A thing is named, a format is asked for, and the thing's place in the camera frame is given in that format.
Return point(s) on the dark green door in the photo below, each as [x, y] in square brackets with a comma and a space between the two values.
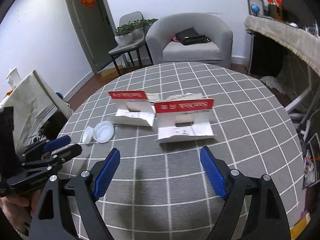
[94, 31]

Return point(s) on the black monitor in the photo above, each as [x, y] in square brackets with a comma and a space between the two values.
[297, 12]

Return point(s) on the small blue globe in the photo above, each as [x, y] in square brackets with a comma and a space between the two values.
[255, 9]

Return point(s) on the black handbag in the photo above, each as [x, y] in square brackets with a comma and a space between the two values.
[190, 36]

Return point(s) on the white potted plant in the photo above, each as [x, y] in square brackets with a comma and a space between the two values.
[124, 34]

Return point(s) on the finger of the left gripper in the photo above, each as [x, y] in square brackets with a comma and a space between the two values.
[59, 158]
[56, 144]

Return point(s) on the grey armchair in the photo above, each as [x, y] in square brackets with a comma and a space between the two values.
[164, 46]

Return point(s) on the beige fringed sideboard cloth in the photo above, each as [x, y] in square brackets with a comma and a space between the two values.
[300, 42]

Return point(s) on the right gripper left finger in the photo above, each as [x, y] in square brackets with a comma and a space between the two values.
[53, 218]

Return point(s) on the beige tablecloth left table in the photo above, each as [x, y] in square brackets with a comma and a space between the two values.
[34, 102]

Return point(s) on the clear plastic cup lid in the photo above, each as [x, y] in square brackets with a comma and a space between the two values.
[103, 132]

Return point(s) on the framed picture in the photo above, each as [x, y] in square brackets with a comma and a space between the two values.
[259, 3]

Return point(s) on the grey checked tablecloth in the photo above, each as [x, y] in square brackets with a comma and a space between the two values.
[160, 190]

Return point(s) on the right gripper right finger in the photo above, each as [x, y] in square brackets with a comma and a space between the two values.
[266, 217]

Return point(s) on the white barcode card package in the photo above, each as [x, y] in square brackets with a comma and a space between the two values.
[184, 120]

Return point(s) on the red SanDisk card package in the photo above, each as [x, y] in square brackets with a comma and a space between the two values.
[133, 108]

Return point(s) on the white kettle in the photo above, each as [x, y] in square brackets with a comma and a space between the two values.
[13, 78]

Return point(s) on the left hand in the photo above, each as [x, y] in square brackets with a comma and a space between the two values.
[19, 209]

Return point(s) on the grey dining chair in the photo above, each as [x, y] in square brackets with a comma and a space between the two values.
[134, 46]

